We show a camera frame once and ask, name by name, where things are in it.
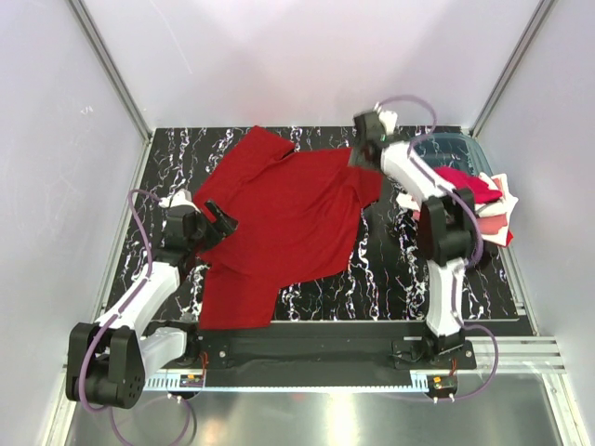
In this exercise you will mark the aluminium frame post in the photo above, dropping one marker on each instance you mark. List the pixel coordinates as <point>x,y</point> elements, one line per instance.
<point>530,32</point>
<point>91,31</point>

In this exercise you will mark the red t-shirt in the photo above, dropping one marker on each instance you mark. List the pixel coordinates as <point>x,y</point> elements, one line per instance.
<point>298,215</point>

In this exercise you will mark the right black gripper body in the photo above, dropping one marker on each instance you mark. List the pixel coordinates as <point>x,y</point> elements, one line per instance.
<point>360,147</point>

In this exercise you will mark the left connector box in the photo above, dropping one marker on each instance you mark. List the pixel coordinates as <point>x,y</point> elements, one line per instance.
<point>191,380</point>

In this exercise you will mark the connector box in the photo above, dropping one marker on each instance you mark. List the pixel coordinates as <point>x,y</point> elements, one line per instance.
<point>443,386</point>
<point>191,380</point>

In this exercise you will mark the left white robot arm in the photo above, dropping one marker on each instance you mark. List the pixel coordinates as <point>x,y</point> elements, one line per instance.
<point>110,359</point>

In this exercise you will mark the front aluminium rail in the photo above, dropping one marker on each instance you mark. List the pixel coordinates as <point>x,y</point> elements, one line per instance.
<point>502,352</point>

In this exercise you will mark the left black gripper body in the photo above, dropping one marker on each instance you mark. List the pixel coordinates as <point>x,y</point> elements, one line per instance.
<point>204,240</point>

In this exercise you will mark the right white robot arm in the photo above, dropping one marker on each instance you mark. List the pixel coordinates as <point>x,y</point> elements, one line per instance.
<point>448,234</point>

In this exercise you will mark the right connector box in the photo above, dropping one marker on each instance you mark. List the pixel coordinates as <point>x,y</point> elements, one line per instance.
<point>443,386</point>

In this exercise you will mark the crimson t-shirt on pile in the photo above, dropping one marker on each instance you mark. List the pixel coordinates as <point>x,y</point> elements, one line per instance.
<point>482,193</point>

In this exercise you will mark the left aluminium frame post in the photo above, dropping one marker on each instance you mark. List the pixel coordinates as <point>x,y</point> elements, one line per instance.
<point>91,31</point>

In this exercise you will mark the clear blue plastic bin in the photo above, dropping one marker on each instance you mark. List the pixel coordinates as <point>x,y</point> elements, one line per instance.
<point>454,150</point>

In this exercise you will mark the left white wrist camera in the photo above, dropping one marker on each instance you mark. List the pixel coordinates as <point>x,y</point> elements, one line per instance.
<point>178,201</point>

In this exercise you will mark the right aluminium frame post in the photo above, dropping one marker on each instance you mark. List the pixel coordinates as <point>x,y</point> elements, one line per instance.
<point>530,32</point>

